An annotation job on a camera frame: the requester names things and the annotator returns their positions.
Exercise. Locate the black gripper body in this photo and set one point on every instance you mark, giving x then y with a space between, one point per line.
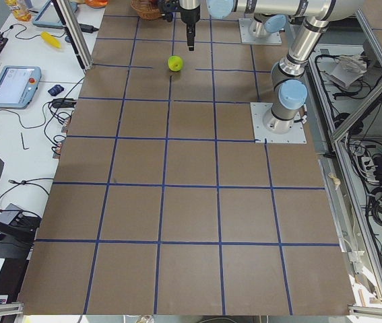
189 15

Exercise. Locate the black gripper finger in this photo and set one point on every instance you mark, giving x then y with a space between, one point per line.
191 37

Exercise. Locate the green apple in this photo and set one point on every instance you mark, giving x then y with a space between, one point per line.
175 63

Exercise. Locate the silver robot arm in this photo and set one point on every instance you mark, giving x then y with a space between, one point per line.
290 91
238 10

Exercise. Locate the wicker basket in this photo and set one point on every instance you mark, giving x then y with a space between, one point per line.
146 9

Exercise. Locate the orange object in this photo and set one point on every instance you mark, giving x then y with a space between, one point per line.
96 4

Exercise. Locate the black power adapter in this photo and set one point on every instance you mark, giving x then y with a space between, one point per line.
86 28

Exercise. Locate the yellow corn toy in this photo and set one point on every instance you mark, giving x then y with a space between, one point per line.
51 40

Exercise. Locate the snack bag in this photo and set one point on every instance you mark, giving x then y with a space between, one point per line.
19 10

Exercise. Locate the grey usb hub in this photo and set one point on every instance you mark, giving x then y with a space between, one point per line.
15 224

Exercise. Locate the aluminium frame post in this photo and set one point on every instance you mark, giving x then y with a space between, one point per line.
74 33

